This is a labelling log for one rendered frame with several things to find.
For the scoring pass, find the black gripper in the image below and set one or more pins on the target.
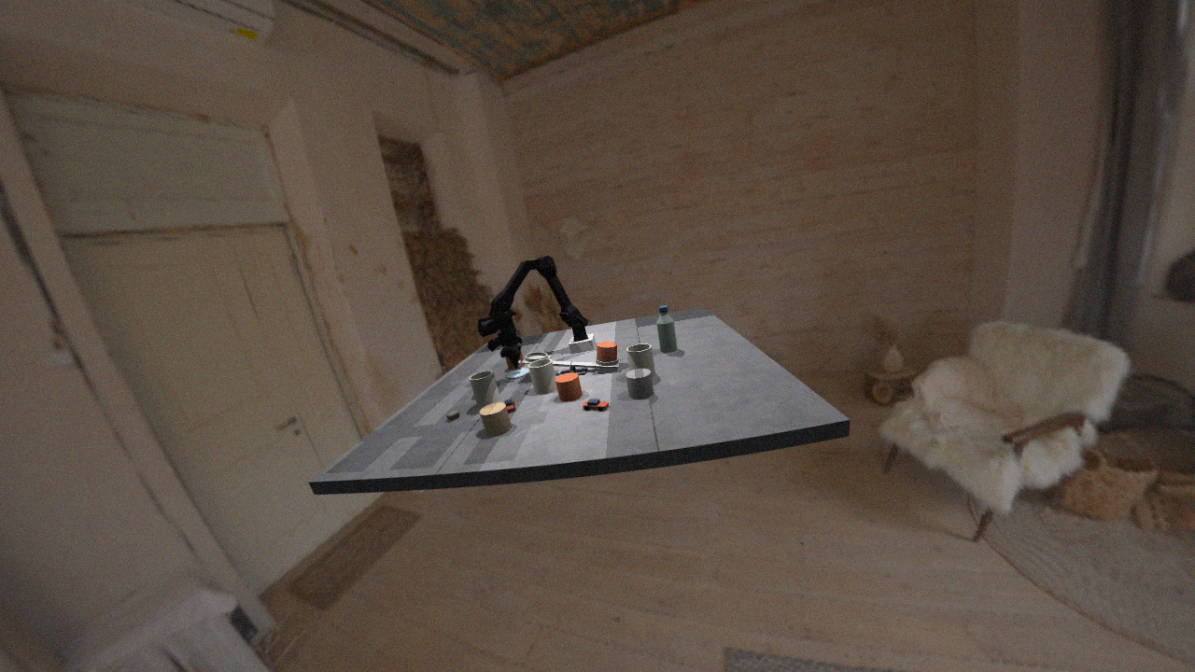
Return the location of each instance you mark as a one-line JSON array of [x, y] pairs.
[[512, 350]]

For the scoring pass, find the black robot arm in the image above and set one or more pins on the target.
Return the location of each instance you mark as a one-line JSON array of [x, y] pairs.
[[498, 320]]

